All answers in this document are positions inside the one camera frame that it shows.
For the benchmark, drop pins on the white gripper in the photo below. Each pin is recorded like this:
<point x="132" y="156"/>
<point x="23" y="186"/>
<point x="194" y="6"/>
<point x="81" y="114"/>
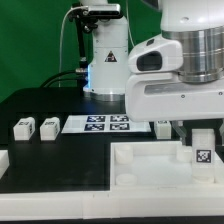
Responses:
<point x="154" y="91"/>

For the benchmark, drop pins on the white square tabletop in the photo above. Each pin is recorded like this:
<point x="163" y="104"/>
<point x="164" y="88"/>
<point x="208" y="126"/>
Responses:
<point x="136" y="165"/>

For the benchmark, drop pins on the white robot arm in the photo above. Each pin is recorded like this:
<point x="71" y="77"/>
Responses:
<point x="179" y="74"/>

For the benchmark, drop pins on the sheet with four tags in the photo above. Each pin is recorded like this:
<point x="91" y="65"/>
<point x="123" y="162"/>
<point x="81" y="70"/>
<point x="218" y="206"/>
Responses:
<point x="117" y="123"/>

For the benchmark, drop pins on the white obstacle front wall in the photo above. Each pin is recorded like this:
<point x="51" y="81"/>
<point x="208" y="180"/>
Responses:
<point x="116" y="204"/>

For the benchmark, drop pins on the white obstacle wall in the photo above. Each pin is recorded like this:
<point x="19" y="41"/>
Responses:
<point x="116" y="204"/>
<point x="4" y="162"/>

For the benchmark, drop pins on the black camera on mount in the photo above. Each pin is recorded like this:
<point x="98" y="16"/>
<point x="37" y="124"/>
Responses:
<point x="86" y="19"/>

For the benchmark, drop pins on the white obstacle left wall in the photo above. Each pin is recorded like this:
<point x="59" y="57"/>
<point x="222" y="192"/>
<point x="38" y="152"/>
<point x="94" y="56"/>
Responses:
<point x="4" y="162"/>

